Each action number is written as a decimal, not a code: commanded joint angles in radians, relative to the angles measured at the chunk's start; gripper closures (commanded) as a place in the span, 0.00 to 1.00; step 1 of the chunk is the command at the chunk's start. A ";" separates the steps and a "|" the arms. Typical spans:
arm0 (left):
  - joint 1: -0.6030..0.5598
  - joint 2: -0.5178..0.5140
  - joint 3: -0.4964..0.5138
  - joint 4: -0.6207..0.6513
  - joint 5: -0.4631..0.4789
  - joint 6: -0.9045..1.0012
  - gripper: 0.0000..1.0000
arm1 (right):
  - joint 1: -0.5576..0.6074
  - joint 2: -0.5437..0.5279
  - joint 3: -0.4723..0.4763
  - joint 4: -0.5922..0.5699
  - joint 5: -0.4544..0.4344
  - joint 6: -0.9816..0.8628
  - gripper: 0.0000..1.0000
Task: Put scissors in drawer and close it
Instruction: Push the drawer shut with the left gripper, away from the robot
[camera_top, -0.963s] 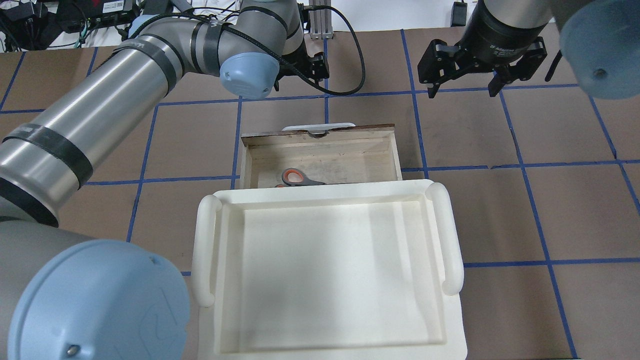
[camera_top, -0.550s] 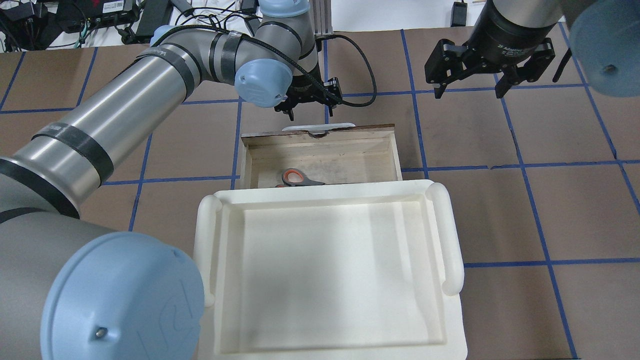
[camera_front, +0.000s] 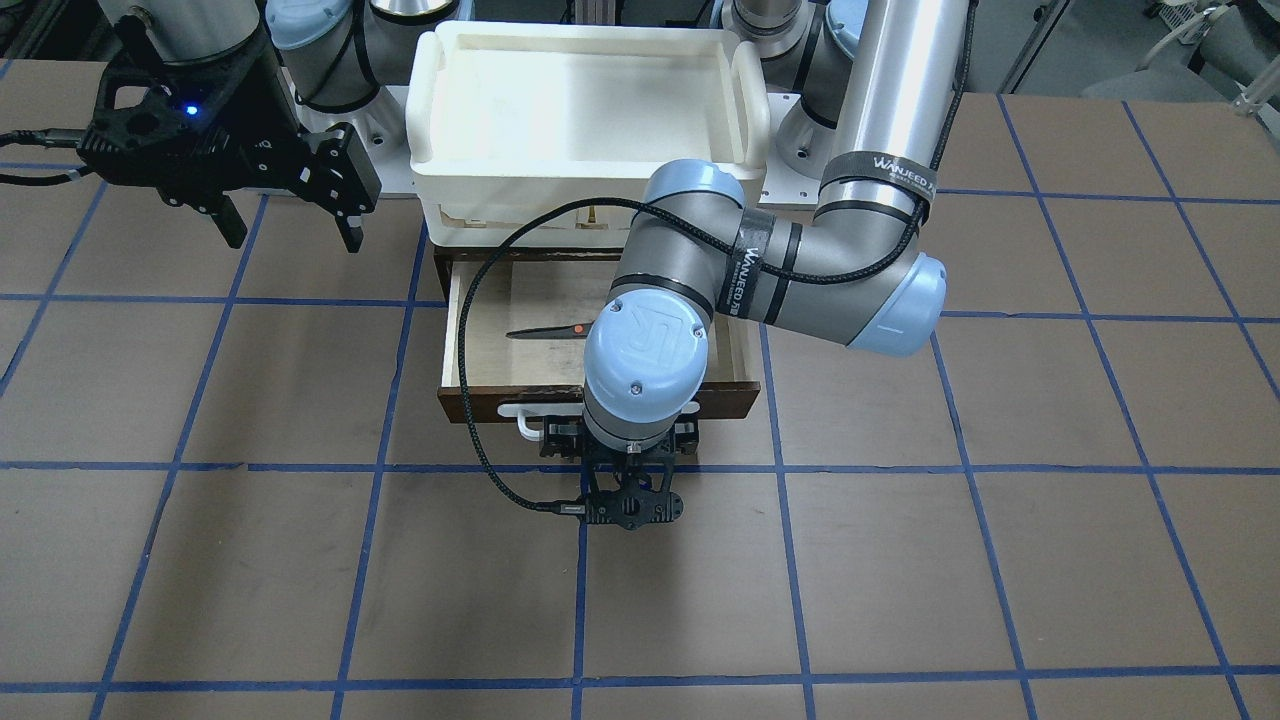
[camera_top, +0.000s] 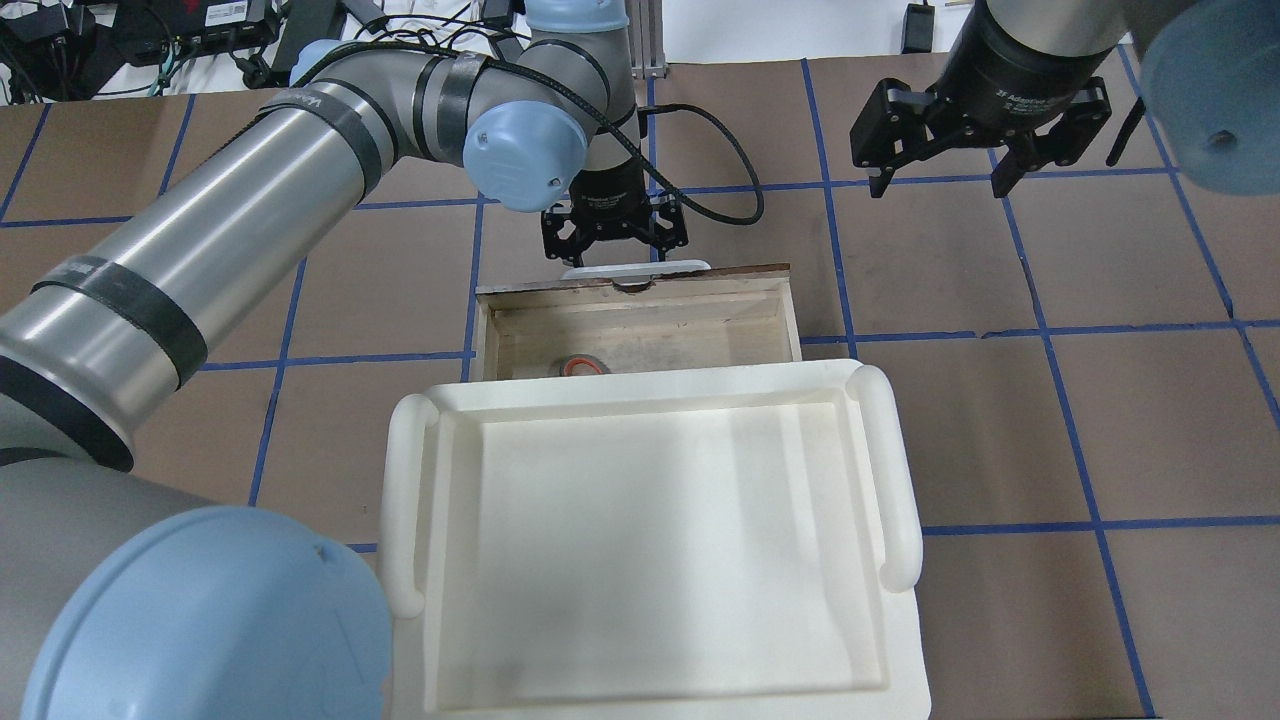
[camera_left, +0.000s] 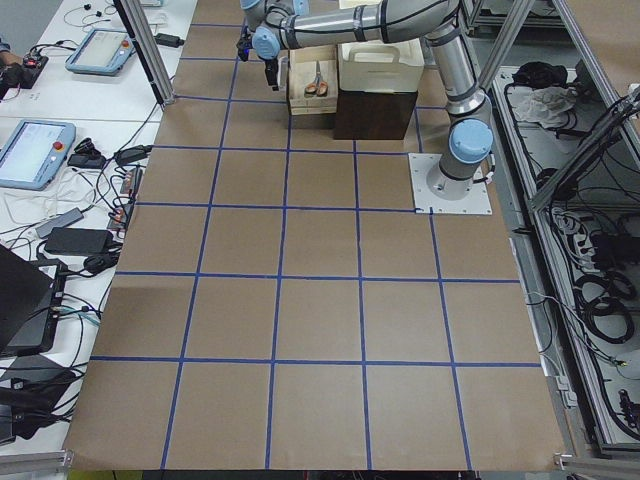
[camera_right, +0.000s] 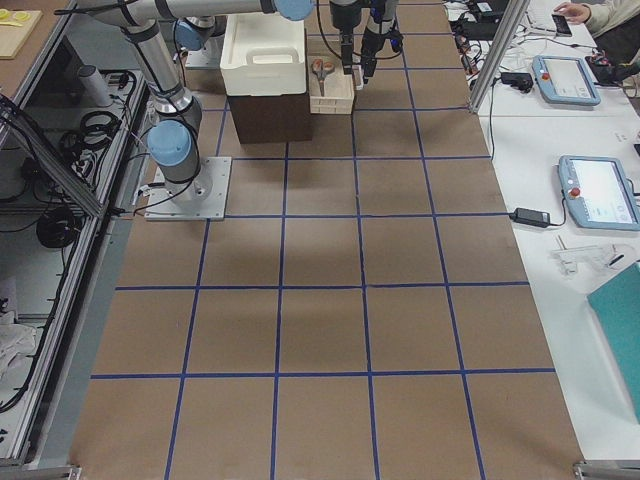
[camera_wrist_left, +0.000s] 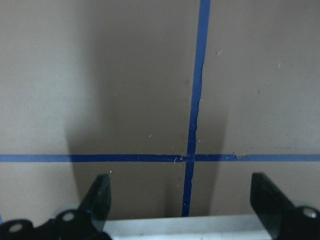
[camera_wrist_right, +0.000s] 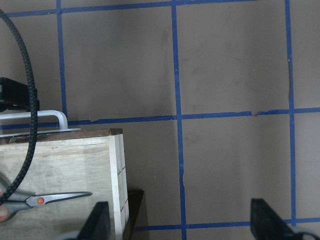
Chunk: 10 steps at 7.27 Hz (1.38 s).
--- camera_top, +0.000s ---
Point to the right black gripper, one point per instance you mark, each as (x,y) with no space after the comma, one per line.
(1008,62)

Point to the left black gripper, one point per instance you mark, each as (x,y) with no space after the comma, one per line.
(611,190)

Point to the grey orange handled scissors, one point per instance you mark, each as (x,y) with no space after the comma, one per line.
(579,365)

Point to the wooden drawer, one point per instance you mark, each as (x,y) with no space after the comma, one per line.
(725,317)

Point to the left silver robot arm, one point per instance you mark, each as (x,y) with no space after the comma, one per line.
(127,599)

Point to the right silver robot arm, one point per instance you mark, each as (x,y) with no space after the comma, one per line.
(1206,75)

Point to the white drawer handle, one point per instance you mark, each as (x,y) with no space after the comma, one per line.
(628,271)

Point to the aluminium frame post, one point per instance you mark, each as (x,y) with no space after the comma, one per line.
(646,36)

